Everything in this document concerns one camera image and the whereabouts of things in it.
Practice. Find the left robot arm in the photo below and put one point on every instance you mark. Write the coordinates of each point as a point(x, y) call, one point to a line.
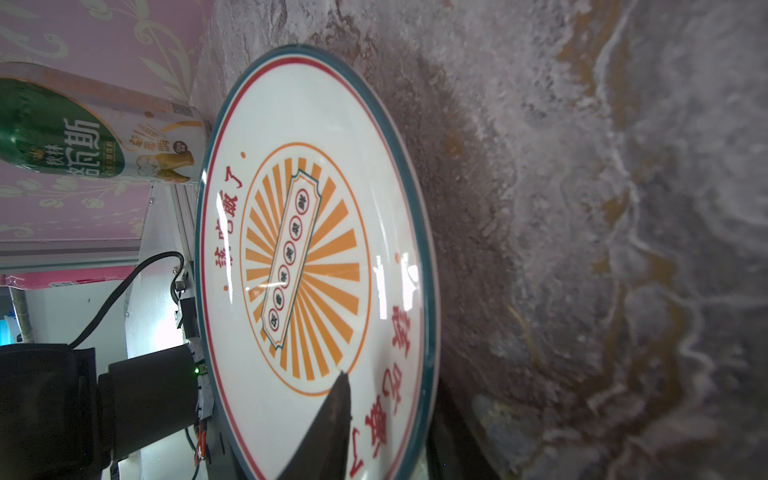
point(61, 419)

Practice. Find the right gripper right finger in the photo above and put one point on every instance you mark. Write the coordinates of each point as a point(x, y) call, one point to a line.
point(452, 450)

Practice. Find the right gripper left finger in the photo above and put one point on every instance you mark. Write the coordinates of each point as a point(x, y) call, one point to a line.
point(323, 453)

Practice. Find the orange sunburst plate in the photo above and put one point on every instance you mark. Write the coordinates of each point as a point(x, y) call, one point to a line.
point(314, 256)

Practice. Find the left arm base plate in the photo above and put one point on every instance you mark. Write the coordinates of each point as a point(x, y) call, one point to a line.
point(213, 455)

